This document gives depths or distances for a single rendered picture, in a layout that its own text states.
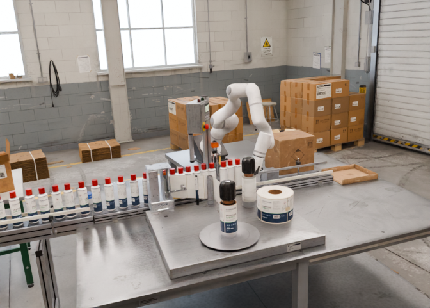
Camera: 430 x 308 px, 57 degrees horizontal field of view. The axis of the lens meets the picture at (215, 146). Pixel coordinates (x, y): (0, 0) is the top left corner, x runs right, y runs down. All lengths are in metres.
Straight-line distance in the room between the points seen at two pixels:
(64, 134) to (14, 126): 0.83
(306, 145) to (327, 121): 3.41
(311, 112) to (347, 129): 0.83
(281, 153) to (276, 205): 0.87
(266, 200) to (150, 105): 6.08
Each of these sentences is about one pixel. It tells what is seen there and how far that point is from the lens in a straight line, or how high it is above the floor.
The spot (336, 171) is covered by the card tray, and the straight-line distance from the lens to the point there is 3.18.
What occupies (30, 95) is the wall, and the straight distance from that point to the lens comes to 7.66.
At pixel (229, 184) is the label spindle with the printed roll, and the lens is 1.93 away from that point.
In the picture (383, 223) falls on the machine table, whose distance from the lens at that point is 2.42.
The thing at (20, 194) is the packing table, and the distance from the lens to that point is 3.38.
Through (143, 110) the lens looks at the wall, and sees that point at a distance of 8.01.
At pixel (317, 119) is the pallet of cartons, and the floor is 0.60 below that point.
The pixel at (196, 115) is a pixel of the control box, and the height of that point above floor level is 1.40.
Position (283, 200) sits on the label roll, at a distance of 2.16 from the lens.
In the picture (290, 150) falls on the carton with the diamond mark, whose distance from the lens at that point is 2.99.
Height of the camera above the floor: 1.85
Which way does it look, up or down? 15 degrees down
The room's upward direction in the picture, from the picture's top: 3 degrees counter-clockwise
